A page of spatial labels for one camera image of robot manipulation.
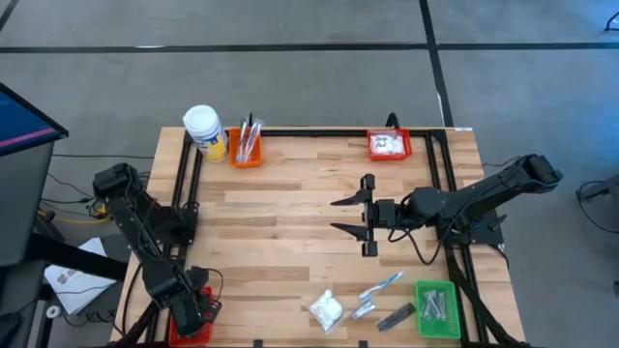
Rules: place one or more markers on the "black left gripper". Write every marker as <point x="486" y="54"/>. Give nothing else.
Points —
<point x="188" y="314"/>

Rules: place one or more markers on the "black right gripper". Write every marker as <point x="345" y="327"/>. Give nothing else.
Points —
<point x="370" y="215"/>

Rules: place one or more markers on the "bagged silver nail clipper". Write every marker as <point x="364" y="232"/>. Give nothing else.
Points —
<point x="434" y="304"/>
<point x="425" y="304"/>
<point x="443" y="305"/>
<point x="363" y="310"/>

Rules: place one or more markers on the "black plastic comb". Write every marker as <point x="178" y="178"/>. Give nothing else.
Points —
<point x="396" y="316"/>

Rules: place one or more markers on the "bagged red white toothbrush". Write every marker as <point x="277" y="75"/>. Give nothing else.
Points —
<point x="241" y="140"/>

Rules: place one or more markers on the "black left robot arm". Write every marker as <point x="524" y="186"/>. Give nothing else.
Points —
<point x="140" y="227"/>

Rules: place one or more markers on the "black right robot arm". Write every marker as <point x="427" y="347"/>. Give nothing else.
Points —
<point x="483" y="193"/>

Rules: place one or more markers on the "red plastic basket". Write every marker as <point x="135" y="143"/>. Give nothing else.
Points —
<point x="193" y="342"/>
<point x="370" y="155"/>

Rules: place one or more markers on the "white paper sheet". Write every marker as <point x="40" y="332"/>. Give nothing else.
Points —
<point x="72" y="290"/>

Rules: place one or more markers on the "black stand bar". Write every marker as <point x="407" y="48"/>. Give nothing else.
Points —
<point x="77" y="258"/>

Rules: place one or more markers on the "white tape roll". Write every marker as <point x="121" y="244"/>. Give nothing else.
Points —
<point x="53" y="311"/>

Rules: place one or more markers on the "orange plastic basket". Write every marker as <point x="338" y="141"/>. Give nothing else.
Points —
<point x="233" y="157"/>

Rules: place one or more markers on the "green plastic basket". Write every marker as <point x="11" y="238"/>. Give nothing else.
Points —
<point x="437" y="331"/>

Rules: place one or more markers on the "Lysol wipes canister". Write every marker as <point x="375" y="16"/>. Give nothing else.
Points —
<point x="203" y="126"/>

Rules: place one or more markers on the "black monitor blue screen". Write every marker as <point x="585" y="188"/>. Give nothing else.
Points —
<point x="24" y="121"/>

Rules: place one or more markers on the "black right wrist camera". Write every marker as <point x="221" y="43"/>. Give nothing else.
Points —
<point x="387" y="212"/>

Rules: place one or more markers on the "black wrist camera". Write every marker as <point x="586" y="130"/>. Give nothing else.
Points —
<point x="387" y="212"/>
<point x="199" y="278"/>

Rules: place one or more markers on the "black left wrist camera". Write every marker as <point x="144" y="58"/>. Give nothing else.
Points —
<point x="199" y="278"/>

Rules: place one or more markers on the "black aluminium table frame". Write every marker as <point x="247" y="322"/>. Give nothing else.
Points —
<point x="314" y="132"/>

